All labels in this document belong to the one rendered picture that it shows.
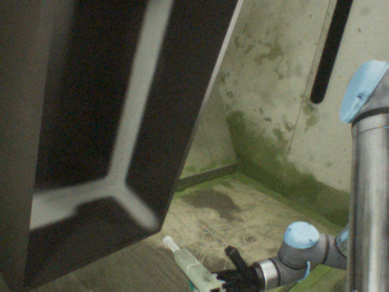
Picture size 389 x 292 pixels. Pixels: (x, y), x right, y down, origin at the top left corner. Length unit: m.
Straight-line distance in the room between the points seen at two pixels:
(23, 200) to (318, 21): 2.32
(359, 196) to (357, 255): 0.09
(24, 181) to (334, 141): 2.21
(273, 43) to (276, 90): 0.37
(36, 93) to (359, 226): 0.65
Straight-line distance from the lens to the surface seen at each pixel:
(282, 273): 1.13
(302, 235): 1.06
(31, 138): 0.85
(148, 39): 1.37
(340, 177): 2.72
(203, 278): 0.97
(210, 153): 2.93
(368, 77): 0.63
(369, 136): 0.59
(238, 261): 1.06
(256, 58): 2.98
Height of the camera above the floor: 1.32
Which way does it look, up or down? 20 degrees down
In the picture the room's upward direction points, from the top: 10 degrees clockwise
